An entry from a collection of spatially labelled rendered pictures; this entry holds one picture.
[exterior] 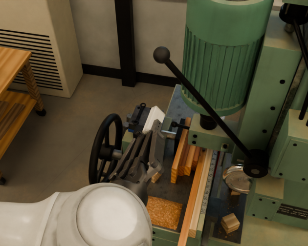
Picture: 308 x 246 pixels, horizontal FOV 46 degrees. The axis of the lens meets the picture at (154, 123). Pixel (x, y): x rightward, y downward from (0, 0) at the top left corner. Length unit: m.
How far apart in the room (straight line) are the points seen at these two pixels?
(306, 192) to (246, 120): 0.28
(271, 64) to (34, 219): 0.58
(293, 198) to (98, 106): 1.78
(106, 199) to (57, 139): 2.11
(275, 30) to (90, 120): 1.87
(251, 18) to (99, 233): 0.53
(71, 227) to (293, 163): 0.59
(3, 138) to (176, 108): 1.29
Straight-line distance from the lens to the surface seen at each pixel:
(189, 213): 1.05
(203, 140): 1.08
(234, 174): 1.01
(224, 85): 0.85
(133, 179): 0.64
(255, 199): 0.97
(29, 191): 2.29
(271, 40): 0.80
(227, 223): 1.17
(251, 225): 1.22
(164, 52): 0.73
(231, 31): 0.75
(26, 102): 2.51
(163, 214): 1.06
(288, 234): 1.24
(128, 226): 0.37
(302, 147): 0.81
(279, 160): 0.85
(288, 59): 0.81
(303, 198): 1.12
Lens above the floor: 1.87
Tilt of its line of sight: 49 degrees down
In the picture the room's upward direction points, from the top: straight up
